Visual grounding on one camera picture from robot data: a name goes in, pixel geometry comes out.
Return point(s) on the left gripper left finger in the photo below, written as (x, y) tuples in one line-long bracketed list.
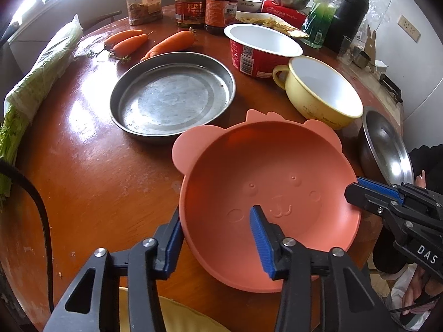
[(91, 302)]

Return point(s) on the person's right hand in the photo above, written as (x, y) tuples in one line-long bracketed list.
[(417, 285)]

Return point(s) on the back orange carrot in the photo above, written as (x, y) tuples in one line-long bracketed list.
[(111, 41)]

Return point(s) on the white ceramic bowl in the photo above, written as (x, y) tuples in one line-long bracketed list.
[(251, 6)]

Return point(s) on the clear plastic snack jar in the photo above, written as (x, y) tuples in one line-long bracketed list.
[(141, 12)]

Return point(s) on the front orange carrot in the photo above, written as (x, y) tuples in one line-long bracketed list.
[(178, 42)]

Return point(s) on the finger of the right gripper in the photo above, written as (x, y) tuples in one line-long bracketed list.
[(380, 188), (367, 199)]

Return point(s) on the dark sauce bottle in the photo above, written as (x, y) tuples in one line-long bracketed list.
[(219, 14)]

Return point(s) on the white charger plug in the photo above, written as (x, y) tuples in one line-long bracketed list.
[(380, 67)]

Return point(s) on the white dish with food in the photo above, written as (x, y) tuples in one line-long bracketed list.
[(270, 21)]

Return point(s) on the yellow shell-shaped plate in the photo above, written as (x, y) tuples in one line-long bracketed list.
[(177, 317)]

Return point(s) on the pink bear-shaped plate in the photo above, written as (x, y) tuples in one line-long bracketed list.
[(296, 172)]

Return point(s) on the clear plastic cup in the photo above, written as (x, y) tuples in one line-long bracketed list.
[(346, 52)]

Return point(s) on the red instant noodle bowl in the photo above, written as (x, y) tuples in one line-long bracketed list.
[(257, 50)]

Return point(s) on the small steel cup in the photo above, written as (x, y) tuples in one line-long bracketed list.
[(362, 59)]

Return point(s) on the middle orange carrot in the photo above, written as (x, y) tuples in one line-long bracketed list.
[(123, 49)]

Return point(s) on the wrapped green celery bunch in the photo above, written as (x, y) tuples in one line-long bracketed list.
[(23, 101)]

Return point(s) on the stainless steel bowl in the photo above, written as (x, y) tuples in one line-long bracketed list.
[(383, 155)]

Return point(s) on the black thermos flask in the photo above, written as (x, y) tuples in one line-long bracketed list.
[(345, 23)]

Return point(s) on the orange carrot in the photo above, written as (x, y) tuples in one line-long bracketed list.
[(111, 41), (178, 42), (123, 49)]

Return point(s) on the round metal pan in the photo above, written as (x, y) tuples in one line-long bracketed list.
[(166, 95)]

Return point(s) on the yellow enamel bowl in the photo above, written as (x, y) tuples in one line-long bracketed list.
[(318, 91)]

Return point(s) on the red chili sauce jar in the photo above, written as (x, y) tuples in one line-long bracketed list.
[(190, 13)]

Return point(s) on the black handle object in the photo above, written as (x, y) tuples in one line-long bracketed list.
[(391, 87)]

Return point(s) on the red tissue box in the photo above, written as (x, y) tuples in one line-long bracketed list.
[(291, 16)]

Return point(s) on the green liquid plastic bottle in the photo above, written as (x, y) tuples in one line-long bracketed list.
[(318, 21)]

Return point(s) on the wooden rabbit ornament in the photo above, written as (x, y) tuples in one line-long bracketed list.
[(370, 47)]

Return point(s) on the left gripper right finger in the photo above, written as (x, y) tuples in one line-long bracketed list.
[(348, 302)]

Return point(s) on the wall power socket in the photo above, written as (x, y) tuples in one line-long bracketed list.
[(409, 28)]

